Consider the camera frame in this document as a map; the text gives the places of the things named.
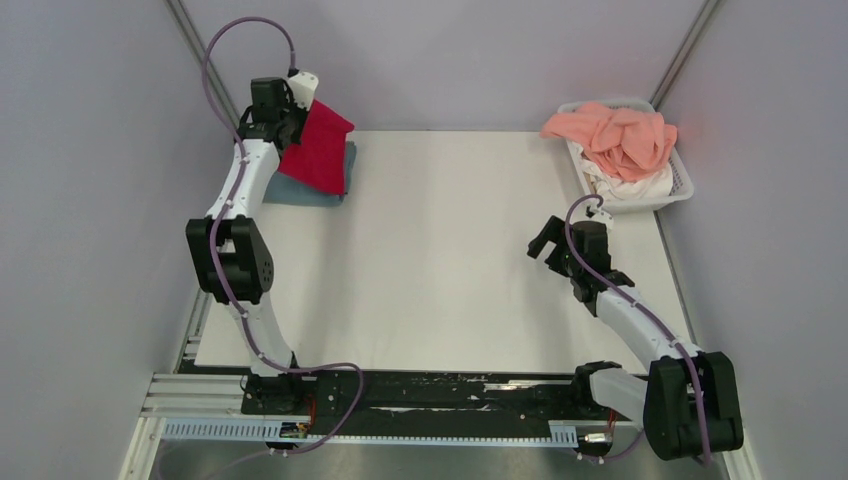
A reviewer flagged red t-shirt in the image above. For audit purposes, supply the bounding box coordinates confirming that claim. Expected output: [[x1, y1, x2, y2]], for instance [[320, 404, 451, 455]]
[[278, 100, 355, 195]]

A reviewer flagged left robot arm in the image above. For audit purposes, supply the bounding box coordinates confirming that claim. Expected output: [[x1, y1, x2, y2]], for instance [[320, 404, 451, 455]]
[[185, 77, 308, 415]]

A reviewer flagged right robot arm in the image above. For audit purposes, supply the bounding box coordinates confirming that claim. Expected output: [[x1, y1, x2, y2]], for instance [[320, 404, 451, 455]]
[[527, 216, 744, 460]]

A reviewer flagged white t-shirt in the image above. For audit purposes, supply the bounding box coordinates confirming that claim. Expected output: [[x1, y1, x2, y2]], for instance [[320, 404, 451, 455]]
[[566, 140, 673, 201]]

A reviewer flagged folded blue t-shirt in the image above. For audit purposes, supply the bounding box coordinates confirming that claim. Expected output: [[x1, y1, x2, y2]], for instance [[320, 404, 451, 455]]
[[263, 141, 357, 208]]

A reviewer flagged peach t-shirt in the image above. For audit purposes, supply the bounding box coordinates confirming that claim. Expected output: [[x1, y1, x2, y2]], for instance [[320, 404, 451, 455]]
[[540, 102, 678, 183]]

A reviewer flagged left corner metal post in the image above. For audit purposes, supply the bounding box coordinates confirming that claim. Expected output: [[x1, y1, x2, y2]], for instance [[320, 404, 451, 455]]
[[164, 0, 240, 126]]

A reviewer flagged corner metal post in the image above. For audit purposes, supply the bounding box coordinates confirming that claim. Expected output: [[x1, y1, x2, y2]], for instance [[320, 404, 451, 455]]
[[164, 0, 240, 126], [650, 0, 725, 110]]

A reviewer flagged white slotted cable duct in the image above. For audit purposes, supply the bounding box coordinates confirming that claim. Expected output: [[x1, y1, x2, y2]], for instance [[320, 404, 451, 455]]
[[161, 418, 579, 449]]

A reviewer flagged right corner metal post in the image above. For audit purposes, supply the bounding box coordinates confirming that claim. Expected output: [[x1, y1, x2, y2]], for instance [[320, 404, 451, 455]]
[[650, 0, 725, 110]]

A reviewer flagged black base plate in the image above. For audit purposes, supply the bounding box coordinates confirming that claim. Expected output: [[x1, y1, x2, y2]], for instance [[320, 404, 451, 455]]
[[263, 370, 614, 440]]

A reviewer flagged aluminium frame rail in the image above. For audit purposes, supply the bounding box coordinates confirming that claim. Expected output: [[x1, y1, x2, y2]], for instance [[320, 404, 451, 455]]
[[138, 358, 744, 464]]

